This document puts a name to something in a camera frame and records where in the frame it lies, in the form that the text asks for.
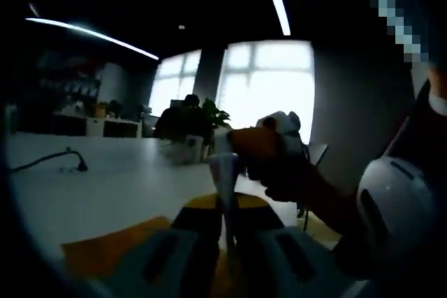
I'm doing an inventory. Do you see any white table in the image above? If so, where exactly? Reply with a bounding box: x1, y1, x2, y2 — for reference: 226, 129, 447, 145
6, 131, 308, 271

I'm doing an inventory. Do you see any person's right hand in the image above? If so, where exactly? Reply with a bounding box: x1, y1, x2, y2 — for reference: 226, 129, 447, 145
247, 151, 317, 204

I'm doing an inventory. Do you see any white toothpaste cap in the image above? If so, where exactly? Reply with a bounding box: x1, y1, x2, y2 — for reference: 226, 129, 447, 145
212, 126, 231, 155

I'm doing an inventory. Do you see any large window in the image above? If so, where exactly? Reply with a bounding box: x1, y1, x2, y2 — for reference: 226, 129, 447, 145
216, 40, 315, 142
148, 49, 203, 109

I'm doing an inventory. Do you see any storage shelf with white boxes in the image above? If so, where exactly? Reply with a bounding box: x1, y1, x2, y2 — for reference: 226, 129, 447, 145
34, 77, 102, 103

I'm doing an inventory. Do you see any green potted plant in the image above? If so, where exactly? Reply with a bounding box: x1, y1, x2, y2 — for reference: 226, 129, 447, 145
200, 98, 231, 145

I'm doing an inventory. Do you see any white blue toothpaste tube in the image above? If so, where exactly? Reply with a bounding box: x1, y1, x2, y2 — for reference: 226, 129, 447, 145
206, 153, 242, 253

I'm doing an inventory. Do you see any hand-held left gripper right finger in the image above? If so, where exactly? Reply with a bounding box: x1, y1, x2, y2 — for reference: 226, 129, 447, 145
233, 193, 345, 298

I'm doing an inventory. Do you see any white bottle with blue label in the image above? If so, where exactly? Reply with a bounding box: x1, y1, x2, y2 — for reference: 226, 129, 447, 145
186, 135, 204, 163

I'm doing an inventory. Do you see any black cable with plug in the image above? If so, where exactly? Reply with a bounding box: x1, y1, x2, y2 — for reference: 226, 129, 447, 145
9, 147, 89, 173

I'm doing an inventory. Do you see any low white cabinet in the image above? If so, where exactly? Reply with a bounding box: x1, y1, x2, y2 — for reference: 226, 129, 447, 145
52, 112, 144, 138

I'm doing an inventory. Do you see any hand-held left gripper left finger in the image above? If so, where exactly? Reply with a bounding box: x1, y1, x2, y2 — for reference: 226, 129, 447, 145
111, 195, 224, 298

